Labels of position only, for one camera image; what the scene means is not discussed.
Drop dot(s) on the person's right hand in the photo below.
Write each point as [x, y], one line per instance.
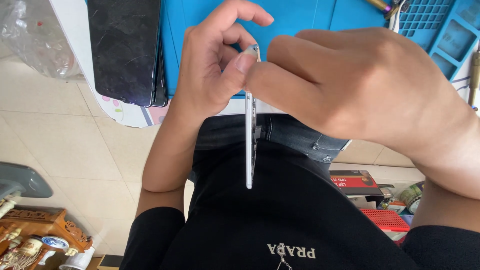
[367, 86]

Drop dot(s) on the person's left hand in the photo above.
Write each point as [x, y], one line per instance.
[202, 75]

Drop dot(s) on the white phone frame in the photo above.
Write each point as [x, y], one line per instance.
[248, 157]

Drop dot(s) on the white tweezers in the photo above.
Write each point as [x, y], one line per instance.
[394, 22]

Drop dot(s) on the black phone with scratched screen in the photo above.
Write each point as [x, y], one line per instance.
[123, 48]

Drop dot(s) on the grey jeans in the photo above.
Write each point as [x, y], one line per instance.
[292, 131]

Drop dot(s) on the red and black box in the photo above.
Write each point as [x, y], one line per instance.
[354, 182]

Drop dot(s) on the blue repair mat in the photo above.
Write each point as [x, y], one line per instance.
[300, 13]

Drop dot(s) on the brass soldering tool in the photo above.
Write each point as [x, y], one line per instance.
[474, 75]

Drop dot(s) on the red plastic basket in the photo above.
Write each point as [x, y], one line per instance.
[384, 219]

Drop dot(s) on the black shirt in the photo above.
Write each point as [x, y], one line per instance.
[281, 217]

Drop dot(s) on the clear plastic bag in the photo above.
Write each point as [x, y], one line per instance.
[33, 33]

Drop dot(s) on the grey plastic chair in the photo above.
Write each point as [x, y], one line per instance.
[22, 180]

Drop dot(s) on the white cup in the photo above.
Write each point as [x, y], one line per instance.
[78, 260]

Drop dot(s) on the carved wooden shelf with ornaments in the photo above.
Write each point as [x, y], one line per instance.
[33, 240]

